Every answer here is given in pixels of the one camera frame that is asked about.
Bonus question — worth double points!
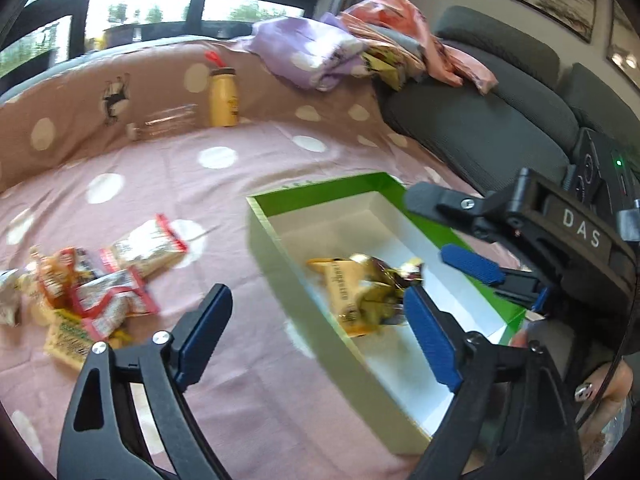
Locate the small framed wall picture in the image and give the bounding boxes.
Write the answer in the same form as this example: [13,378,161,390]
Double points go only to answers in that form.
[606,0,640,78]

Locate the gold dark snack packet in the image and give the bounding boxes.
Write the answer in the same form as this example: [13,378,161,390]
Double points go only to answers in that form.
[350,254,426,328]

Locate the grey sofa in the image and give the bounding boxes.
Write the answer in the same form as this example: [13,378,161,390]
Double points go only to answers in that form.
[375,6,640,201]

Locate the white blue red-edged snack packet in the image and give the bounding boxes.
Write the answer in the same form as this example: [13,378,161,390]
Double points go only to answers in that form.
[69,269,160,342]

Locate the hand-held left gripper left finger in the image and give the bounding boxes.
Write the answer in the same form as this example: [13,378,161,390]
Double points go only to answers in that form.
[56,283,234,480]

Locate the yellow printed cloth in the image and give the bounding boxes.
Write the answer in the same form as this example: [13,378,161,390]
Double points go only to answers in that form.
[362,45,426,92]

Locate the orange snack packet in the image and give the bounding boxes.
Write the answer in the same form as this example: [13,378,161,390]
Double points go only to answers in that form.
[35,246,108,311]

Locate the dark planter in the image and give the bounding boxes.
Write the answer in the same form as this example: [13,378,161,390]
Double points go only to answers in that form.
[102,21,211,48]

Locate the brown polka-dot bolster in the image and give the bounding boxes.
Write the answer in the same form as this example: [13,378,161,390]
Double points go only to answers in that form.
[0,35,386,191]

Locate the person's right forearm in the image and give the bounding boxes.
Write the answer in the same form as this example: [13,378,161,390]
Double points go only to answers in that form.
[585,360,633,428]

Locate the black cable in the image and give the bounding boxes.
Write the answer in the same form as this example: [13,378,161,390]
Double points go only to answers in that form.
[575,280,640,428]

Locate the white grain snack packet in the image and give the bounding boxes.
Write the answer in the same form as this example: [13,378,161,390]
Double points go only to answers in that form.
[0,269,32,328]

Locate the black framed window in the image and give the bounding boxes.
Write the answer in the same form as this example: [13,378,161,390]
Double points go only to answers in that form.
[0,0,326,96]

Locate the purple polka-dot cloth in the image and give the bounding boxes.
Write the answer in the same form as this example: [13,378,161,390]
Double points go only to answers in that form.
[247,12,368,92]

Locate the pink polka-dot bed sheet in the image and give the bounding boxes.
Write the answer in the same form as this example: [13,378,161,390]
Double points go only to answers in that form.
[0,110,531,480]

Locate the pink printed cloth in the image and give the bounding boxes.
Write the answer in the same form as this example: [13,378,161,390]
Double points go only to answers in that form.
[340,0,501,96]

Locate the green cardboard box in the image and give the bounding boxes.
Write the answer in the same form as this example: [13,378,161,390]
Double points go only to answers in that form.
[246,172,528,456]

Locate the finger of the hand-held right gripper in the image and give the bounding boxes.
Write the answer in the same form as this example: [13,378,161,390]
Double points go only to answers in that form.
[404,182,512,242]
[439,243,547,314]

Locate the grey folded cloth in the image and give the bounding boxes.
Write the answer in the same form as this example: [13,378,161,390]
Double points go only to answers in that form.
[381,27,427,63]

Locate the clear plastic bottle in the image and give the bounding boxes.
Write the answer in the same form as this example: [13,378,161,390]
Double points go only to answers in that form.
[126,104,201,142]

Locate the yellow snack packet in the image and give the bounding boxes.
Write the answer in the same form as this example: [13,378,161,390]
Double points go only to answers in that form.
[306,256,381,338]

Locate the yellow bottle with red strap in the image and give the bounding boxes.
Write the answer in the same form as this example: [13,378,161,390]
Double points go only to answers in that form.
[205,51,241,128]

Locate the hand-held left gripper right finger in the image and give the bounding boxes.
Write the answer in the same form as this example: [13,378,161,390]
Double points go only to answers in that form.
[402,286,587,480]

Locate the cream red-edged snack packet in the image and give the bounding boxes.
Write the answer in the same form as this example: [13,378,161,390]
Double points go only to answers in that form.
[109,213,190,277]

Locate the green white cracker packet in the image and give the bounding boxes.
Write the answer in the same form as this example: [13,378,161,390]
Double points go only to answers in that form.
[44,310,128,372]

